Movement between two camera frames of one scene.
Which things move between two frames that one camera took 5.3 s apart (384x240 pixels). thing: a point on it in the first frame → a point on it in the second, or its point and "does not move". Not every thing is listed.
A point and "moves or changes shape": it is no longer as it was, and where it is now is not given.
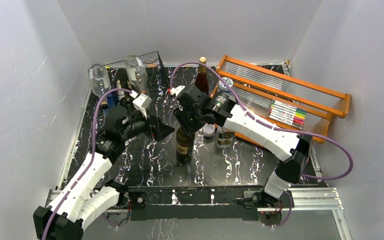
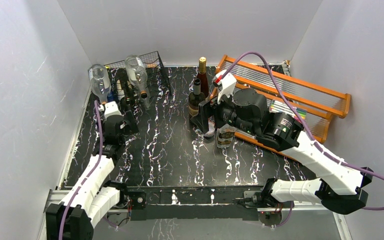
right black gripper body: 189,120 → 223,113
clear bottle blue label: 100,82 does not move
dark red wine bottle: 201,80 does not move
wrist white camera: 177,90 → 226,82
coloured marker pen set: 287,114 does not move
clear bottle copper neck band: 137,72 does not move
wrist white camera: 142,102 → 110,108
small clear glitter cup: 208,130 does not move
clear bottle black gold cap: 224,137 does not move
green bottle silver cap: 184,145 moves or changes shape
